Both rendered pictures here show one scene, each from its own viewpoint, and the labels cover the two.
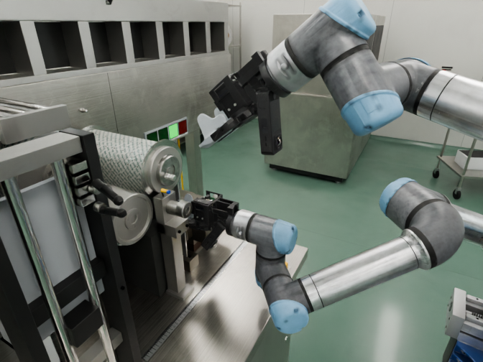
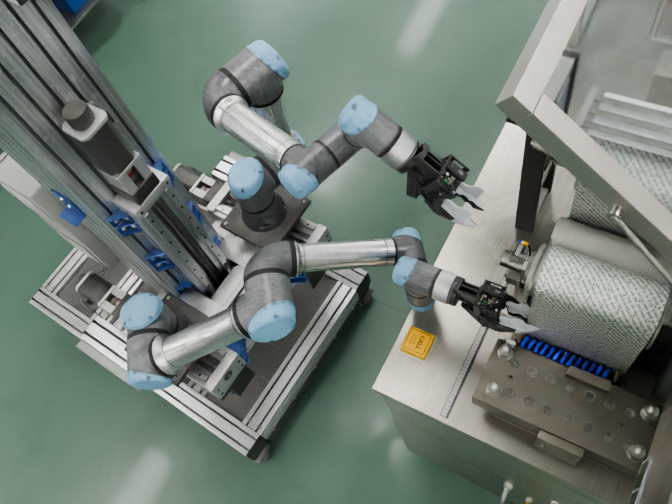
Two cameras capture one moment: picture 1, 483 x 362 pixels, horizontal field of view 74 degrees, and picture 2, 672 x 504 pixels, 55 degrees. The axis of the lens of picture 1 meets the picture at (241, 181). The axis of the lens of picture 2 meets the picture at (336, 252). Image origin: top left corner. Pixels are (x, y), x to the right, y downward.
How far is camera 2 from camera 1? 1.64 m
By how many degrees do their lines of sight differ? 92
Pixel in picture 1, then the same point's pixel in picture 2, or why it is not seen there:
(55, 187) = not seen: hidden behind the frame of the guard
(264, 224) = (424, 266)
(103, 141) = (624, 274)
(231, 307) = not seen: hidden behind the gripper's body
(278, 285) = (414, 249)
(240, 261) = (456, 358)
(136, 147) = (570, 256)
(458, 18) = not seen: outside the picture
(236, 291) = (456, 313)
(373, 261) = (335, 244)
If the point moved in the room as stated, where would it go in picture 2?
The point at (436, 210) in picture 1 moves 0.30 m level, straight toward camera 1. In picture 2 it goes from (268, 258) to (338, 169)
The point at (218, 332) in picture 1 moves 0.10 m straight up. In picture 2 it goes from (467, 268) to (467, 252)
